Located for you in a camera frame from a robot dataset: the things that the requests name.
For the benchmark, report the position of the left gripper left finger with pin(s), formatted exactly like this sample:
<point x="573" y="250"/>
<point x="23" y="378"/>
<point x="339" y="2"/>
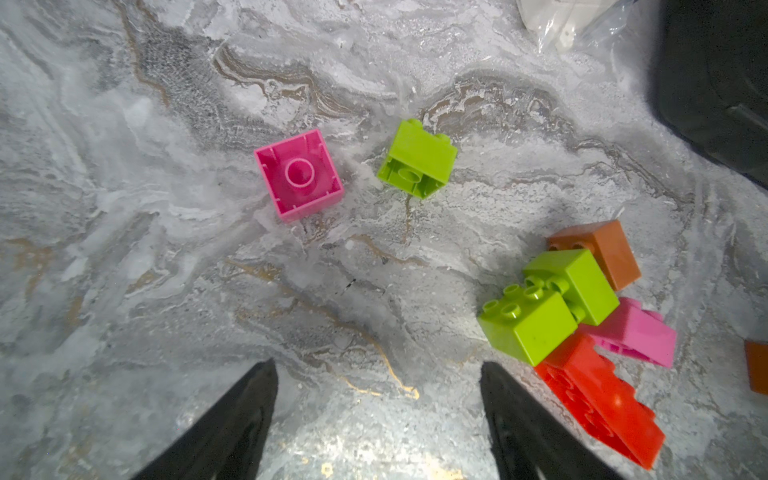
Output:
<point x="227" y="442"/>

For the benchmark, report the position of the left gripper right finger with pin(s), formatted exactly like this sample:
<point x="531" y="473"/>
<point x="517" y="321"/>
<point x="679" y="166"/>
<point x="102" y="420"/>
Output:
<point x="527" y="441"/>

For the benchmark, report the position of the orange lego brick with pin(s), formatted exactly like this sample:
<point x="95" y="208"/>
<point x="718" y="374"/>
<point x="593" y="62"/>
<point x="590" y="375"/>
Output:
<point x="757" y="366"/>

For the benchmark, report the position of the red long lego brick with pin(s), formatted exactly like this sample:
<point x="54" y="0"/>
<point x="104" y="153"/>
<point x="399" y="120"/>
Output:
<point x="602" y="403"/>

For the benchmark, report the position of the lime lego brick studs up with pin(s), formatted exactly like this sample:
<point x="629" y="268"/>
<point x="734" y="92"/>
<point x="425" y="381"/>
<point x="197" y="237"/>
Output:
<point x="527" y="323"/>

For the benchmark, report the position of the pink lego brick on red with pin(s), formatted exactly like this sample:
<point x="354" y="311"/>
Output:
<point x="634" y="332"/>

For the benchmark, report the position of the lime and orange lego stack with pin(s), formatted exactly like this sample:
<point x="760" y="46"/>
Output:
<point x="587" y="265"/>

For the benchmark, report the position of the pink lego brick upturned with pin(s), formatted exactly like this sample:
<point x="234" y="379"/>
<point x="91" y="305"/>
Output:
<point x="300" y="175"/>

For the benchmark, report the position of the lime lego brick upturned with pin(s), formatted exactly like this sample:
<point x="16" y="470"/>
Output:
<point x="418" y="162"/>

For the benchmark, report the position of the black plastic tool case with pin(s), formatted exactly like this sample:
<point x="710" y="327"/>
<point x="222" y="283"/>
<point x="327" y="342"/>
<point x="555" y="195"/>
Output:
<point x="710" y="82"/>

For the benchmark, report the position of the white remote control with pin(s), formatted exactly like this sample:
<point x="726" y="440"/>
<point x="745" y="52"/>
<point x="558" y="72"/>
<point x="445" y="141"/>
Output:
<point x="573" y="24"/>

